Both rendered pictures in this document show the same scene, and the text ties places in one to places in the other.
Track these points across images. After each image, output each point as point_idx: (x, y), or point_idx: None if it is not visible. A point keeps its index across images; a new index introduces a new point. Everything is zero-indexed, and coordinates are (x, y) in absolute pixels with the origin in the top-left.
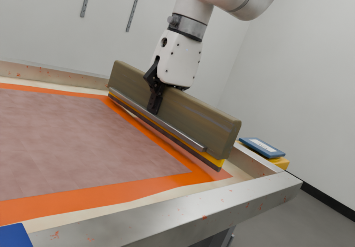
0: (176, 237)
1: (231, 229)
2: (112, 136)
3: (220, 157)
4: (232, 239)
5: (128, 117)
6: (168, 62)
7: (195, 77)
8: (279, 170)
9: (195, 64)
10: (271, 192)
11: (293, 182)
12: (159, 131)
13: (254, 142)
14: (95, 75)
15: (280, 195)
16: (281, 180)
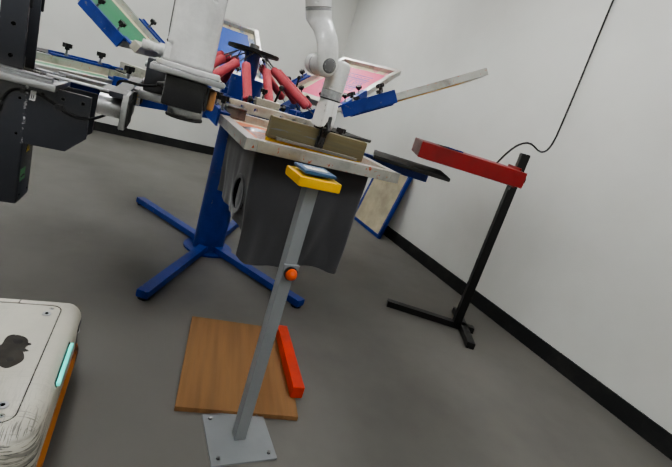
0: (225, 123)
1: (285, 250)
2: None
3: (265, 134)
4: (283, 268)
5: None
6: (314, 112)
7: (322, 120)
8: (259, 139)
9: (322, 112)
10: (237, 129)
11: (246, 135)
12: None
13: (318, 168)
14: (374, 162)
15: (239, 135)
16: (247, 134)
